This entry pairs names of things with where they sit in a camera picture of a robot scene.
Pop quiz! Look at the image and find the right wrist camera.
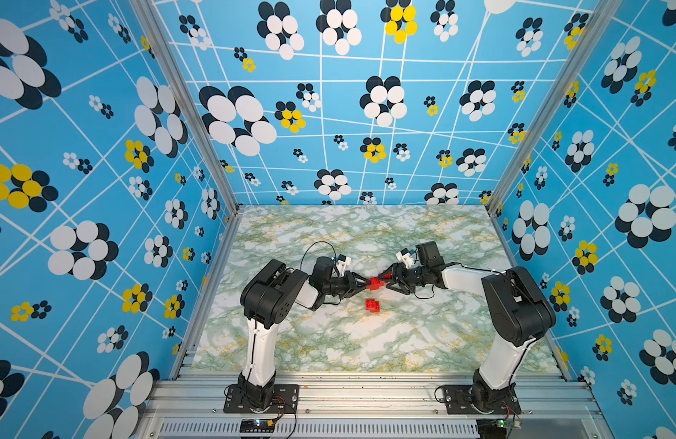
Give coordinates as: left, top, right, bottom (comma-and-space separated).
397, 249, 418, 269

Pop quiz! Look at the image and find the left aluminium corner post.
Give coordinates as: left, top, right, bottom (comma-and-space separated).
130, 0, 239, 218

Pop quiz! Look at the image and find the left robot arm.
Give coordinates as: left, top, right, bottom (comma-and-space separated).
237, 256, 372, 411

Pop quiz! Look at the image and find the right aluminium corner post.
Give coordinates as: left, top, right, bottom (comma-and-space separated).
487, 0, 623, 219

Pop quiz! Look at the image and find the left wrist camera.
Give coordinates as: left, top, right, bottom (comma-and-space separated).
333, 254, 352, 277

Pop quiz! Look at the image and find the aluminium front rail frame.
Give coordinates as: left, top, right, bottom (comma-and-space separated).
135, 369, 613, 438

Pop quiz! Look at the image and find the red long lego brick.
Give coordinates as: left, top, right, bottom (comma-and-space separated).
367, 277, 385, 291

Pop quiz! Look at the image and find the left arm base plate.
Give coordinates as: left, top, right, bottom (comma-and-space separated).
223, 384, 299, 414

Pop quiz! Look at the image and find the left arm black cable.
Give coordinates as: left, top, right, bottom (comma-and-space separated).
298, 240, 339, 275

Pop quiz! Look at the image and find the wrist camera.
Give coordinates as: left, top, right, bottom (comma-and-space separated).
397, 249, 418, 269
333, 254, 352, 277

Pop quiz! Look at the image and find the left black circuit board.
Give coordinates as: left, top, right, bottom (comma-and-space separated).
239, 418, 277, 437

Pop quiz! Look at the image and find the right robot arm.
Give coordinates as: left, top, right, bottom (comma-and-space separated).
377, 241, 557, 413

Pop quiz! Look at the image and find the aluminium corner post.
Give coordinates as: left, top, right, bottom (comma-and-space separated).
487, 0, 623, 219
130, 0, 239, 218

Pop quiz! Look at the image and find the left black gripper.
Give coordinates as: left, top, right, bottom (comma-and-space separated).
322, 271, 372, 300

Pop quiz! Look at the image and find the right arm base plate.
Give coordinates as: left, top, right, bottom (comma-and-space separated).
435, 384, 522, 416

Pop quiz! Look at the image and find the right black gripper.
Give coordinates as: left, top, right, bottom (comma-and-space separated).
376, 263, 429, 294

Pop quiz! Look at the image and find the right circuit board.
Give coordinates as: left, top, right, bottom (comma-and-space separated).
477, 419, 521, 439

